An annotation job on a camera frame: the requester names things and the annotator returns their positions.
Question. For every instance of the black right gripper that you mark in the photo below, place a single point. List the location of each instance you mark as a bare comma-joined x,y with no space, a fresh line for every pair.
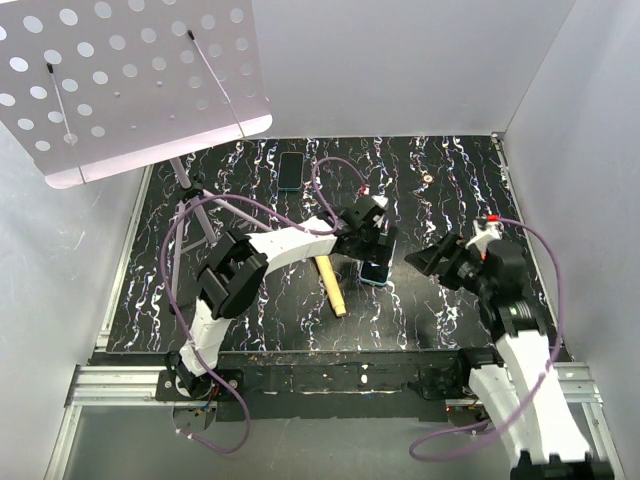
451,247

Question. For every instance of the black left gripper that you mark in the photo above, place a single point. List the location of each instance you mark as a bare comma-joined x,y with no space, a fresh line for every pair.
377,253

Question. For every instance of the light blue phone case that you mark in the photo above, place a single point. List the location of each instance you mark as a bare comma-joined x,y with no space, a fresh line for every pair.
386,249

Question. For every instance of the black smartphone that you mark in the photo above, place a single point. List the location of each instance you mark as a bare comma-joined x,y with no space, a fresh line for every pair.
374,274

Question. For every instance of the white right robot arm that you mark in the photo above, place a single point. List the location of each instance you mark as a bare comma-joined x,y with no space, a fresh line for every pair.
517,384

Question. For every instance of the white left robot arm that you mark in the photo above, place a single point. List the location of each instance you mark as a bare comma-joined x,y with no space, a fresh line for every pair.
230,280

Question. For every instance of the spare phone in blue case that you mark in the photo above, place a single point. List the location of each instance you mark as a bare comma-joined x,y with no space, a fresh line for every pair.
290,173

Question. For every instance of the white music stand tripod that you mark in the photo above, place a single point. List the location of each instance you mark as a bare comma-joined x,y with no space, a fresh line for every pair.
192,191

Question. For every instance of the white perforated music stand desk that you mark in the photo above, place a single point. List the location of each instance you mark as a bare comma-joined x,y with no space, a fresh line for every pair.
92,89

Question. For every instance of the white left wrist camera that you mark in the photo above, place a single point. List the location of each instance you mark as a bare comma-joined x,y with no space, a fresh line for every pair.
371,209

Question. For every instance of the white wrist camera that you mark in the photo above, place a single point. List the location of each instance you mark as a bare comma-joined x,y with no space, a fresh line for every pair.
371,209
486,230

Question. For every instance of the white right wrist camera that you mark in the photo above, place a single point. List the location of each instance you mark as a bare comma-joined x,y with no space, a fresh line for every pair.
486,230

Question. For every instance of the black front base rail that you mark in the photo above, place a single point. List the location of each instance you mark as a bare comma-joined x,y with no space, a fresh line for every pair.
322,385

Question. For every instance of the aluminium frame rail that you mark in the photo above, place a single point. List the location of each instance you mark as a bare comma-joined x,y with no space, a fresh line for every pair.
100,386

